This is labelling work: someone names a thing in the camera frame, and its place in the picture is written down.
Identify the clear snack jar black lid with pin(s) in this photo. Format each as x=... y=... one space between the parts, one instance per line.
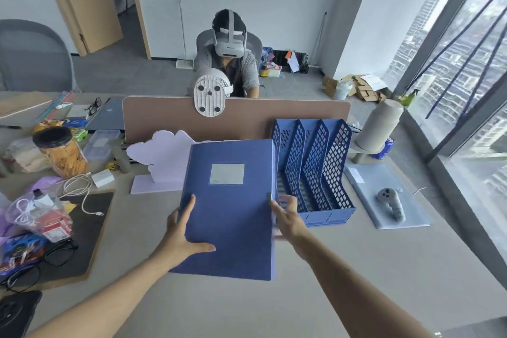
x=61 y=151

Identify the grey mesh chair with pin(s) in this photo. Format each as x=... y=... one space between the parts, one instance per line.
x=33 y=56

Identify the white desk fan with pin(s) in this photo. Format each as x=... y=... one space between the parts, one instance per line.
x=210 y=92

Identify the yellow snack packet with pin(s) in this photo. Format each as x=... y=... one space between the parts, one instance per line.
x=59 y=126

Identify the grey office chair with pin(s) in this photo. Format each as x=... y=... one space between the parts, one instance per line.
x=256 y=46

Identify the white bucket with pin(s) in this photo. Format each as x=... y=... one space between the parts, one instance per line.
x=342 y=88

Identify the grey controller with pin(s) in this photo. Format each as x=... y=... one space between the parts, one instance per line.
x=390 y=203

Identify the blue snack packet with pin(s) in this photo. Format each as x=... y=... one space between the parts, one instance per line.
x=19 y=250

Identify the white cloud-shaped stand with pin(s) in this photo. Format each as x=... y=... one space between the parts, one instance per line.
x=162 y=163

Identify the black round device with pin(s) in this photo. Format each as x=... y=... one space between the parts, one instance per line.
x=16 y=314

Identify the brown desk divider panel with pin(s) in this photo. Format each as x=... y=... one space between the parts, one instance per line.
x=237 y=120

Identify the black-framed eyeglasses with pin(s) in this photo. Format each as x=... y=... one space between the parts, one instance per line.
x=94 y=106

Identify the clear plastic bag with items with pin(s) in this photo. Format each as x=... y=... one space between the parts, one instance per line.
x=41 y=213

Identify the black desk mat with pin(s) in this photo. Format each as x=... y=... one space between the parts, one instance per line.
x=85 y=238

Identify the black basket with items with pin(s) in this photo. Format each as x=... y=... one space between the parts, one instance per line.
x=291 y=60

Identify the blue drink can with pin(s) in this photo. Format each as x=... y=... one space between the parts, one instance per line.
x=384 y=149

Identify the clear plastic container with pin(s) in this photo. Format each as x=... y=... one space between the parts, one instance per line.
x=101 y=145

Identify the white headset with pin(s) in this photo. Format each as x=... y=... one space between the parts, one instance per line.
x=229 y=42

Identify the black pen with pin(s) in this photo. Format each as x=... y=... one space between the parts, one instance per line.
x=10 y=126

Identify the person's left forearm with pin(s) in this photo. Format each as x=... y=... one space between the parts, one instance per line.
x=105 y=296

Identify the person's left thumb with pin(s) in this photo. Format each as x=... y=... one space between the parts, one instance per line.
x=200 y=248

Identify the blue mesh file rack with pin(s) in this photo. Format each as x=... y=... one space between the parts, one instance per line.
x=317 y=169

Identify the black eyeglasses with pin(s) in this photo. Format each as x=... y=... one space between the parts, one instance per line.
x=59 y=252

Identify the person's right thumb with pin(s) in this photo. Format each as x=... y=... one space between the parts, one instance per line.
x=278 y=211

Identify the pile of cardboard boxes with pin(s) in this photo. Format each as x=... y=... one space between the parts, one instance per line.
x=364 y=86

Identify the green spray bottle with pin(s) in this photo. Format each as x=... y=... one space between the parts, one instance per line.
x=408 y=99

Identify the white charger adapter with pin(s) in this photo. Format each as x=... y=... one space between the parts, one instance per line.
x=103 y=177

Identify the person's right forearm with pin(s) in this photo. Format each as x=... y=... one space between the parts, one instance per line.
x=356 y=290

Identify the blue file box folder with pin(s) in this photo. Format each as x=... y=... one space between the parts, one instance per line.
x=231 y=207

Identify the person's left hand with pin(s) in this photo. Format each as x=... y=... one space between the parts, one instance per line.
x=175 y=240

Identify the person's right hand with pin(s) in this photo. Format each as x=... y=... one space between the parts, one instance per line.
x=291 y=227

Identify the grey laptop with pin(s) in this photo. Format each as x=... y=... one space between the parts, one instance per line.
x=107 y=114

